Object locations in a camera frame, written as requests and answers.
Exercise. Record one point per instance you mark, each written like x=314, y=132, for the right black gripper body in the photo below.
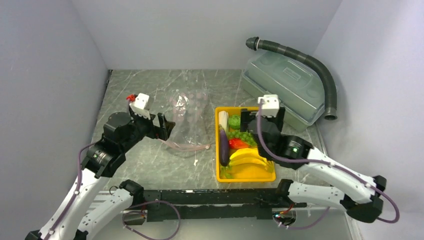
x=278, y=120

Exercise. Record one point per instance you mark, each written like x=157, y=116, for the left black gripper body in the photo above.
x=143, y=127

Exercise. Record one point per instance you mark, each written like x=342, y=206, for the celery stalk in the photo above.
x=223, y=117

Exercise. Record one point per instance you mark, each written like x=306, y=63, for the clear pink zip top bag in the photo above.
x=186, y=108

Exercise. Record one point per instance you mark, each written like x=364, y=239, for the purple eggplant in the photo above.
x=224, y=148

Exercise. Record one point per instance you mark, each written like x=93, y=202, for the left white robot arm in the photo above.
x=121, y=132

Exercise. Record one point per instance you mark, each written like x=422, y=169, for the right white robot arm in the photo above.
x=356, y=194

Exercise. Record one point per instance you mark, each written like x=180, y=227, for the green artichoke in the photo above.
x=234, y=122

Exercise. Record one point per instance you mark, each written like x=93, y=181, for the green grapes bunch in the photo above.
x=244, y=136

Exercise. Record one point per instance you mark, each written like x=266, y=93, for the red pepper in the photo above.
x=236, y=144

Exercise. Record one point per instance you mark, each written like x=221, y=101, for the yellow banana bunch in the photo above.
x=250, y=156

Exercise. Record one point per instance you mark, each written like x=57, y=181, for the clear lidded storage box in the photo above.
x=298, y=87

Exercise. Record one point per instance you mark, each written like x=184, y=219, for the yellow plastic tray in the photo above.
x=244, y=173

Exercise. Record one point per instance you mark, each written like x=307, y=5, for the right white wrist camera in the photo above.
x=269, y=105

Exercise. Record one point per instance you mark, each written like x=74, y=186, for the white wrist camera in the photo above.
x=269, y=105
x=139, y=104

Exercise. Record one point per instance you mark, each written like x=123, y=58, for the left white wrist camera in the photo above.
x=139, y=104

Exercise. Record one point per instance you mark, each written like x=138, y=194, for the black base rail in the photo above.
x=258, y=203

